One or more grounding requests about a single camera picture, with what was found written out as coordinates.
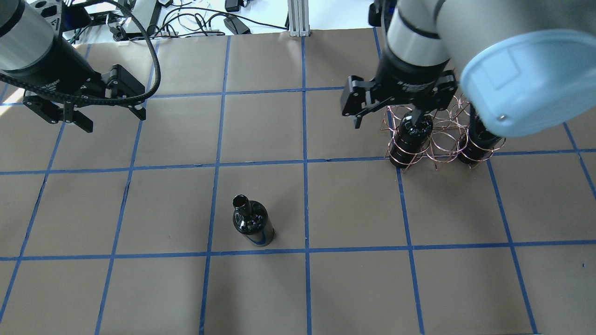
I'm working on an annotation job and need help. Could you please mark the dark wine bottle far slot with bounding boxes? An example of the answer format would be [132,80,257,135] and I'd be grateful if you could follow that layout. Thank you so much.
[456,104,504,166]

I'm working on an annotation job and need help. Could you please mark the dark wine bottle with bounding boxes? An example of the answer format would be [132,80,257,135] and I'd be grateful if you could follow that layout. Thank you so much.
[389,112,433,169]
[232,194,275,247]

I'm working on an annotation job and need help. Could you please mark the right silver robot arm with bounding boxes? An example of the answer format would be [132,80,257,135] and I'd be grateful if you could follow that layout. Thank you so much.
[340,0,596,137]

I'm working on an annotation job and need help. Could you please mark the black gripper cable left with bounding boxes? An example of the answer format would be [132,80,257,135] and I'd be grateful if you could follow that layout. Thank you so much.
[0,0,162,104]

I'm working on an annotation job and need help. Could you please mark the aluminium frame post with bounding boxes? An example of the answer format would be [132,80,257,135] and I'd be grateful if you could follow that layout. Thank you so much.
[287,0,311,37]

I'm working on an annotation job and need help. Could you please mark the black power adapter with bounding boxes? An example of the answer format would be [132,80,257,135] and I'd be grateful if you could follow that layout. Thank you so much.
[223,16,251,35]

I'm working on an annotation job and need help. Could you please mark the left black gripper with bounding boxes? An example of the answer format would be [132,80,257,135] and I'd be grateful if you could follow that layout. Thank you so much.
[1,35,146,133]

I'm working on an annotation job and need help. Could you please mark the copper wire wine basket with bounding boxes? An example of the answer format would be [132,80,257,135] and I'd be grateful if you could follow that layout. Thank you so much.
[381,94,506,172]

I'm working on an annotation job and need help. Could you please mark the brown paper table mat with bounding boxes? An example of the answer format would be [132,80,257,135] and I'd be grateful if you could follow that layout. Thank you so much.
[1,28,595,335]

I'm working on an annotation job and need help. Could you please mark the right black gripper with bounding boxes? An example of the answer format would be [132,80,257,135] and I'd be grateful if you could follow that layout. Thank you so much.
[341,49,458,129]

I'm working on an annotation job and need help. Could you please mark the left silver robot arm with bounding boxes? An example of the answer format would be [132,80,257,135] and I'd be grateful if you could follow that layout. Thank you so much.
[0,0,146,132]

